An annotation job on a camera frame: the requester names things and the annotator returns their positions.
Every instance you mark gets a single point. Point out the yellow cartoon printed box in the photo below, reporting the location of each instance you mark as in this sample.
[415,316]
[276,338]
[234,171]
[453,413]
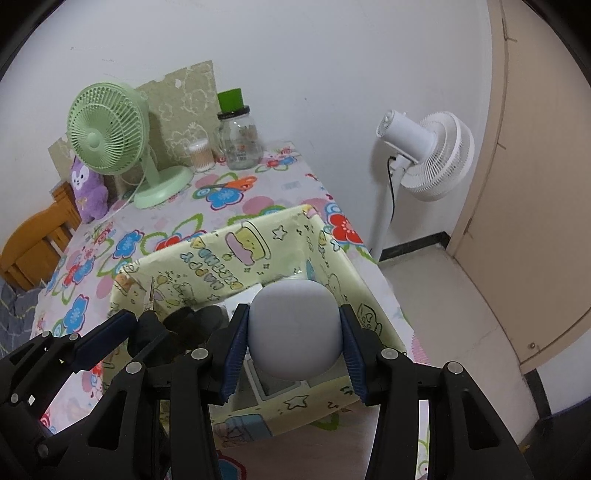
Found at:
[258,267]

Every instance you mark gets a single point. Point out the white standing fan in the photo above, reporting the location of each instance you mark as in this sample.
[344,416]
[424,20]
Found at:
[438,157]

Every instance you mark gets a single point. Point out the beige door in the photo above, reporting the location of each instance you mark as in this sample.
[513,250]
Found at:
[531,184]

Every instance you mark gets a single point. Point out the green desk fan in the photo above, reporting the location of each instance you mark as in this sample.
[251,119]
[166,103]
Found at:
[99,134]

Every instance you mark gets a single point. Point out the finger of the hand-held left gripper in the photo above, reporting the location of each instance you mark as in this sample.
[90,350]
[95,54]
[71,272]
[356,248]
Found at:
[106,334]
[152,341]

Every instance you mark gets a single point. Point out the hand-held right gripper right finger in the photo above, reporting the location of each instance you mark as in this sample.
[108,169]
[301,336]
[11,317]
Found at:
[355,355]

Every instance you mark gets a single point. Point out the black fuzzy ball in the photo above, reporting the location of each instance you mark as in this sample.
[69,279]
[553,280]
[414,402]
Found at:
[212,321]

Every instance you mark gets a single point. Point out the cotton swab container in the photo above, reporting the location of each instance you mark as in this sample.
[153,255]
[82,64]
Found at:
[201,159]

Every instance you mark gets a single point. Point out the glass jar green lid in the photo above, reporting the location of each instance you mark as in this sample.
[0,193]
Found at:
[240,143]

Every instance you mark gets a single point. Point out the wooden chair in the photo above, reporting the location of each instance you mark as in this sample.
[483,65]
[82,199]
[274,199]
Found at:
[27,249]

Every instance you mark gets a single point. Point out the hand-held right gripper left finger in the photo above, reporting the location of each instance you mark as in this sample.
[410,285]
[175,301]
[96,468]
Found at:
[233,355]

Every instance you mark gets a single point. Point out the blue plaid blanket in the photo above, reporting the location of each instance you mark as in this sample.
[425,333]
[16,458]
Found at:
[16,314]

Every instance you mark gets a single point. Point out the purple plush toy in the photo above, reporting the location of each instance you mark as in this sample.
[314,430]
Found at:
[90,194]

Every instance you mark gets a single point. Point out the white power adapter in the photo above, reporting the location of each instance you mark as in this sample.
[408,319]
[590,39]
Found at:
[265,387]

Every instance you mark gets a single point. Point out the printed cardboard board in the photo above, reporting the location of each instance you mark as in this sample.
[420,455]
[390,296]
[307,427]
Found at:
[184,106]

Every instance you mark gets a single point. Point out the orange scissors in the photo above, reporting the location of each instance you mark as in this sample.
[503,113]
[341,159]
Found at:
[240,183]

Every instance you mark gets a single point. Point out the white round case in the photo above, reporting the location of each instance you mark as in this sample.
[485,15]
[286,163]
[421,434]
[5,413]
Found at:
[295,332]

